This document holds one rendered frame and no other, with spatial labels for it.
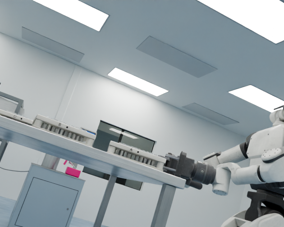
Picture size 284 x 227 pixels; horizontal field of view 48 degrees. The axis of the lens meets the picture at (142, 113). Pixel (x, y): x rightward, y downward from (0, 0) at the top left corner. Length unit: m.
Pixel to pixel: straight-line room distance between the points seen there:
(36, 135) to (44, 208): 2.79
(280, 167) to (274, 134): 0.32
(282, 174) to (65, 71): 5.86
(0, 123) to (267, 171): 0.92
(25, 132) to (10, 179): 5.46
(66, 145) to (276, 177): 0.74
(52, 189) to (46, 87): 3.23
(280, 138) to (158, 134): 5.69
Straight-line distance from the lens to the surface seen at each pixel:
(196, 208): 7.58
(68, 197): 3.82
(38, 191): 3.78
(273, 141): 1.53
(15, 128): 1.05
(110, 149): 1.30
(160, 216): 1.14
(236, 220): 1.58
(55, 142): 1.05
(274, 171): 1.25
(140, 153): 1.31
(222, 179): 1.39
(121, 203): 6.85
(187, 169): 1.37
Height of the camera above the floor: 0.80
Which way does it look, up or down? 14 degrees up
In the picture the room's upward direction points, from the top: 18 degrees clockwise
